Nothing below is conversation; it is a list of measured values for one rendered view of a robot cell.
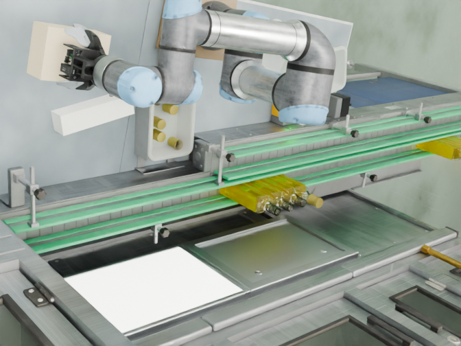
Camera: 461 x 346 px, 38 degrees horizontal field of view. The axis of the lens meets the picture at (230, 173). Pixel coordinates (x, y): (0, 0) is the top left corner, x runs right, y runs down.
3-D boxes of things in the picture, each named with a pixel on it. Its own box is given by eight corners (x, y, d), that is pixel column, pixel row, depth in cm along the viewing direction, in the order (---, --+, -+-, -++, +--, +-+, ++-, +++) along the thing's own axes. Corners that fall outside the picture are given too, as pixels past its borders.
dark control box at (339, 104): (319, 112, 273) (335, 118, 267) (322, 93, 271) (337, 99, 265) (333, 110, 278) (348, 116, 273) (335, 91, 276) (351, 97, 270)
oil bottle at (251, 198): (219, 193, 233) (260, 215, 218) (220, 178, 231) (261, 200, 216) (231, 190, 237) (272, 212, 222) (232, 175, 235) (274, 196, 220)
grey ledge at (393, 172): (250, 202, 259) (270, 213, 251) (252, 180, 256) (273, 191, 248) (402, 164, 318) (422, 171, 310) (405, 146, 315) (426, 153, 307)
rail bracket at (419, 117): (400, 115, 288) (426, 123, 279) (403, 98, 286) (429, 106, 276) (405, 114, 291) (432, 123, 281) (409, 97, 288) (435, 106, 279)
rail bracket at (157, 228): (136, 234, 216) (160, 251, 207) (137, 215, 214) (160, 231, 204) (147, 231, 219) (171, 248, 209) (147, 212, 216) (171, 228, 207)
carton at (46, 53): (33, 20, 154) (48, 26, 148) (95, 29, 164) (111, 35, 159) (26, 73, 157) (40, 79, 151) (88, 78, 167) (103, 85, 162)
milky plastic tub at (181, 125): (134, 154, 221) (148, 163, 214) (136, 86, 213) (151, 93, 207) (178, 147, 231) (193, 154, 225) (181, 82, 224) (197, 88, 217)
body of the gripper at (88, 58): (62, 41, 146) (88, 51, 137) (97, 46, 151) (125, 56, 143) (56, 76, 147) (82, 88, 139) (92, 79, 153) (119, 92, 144)
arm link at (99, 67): (136, 61, 140) (129, 99, 142) (125, 56, 143) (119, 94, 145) (104, 57, 135) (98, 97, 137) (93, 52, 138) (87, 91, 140)
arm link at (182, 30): (352, 24, 161) (184, -6, 130) (344, 71, 163) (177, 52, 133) (318, 20, 170) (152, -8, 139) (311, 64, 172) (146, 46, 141)
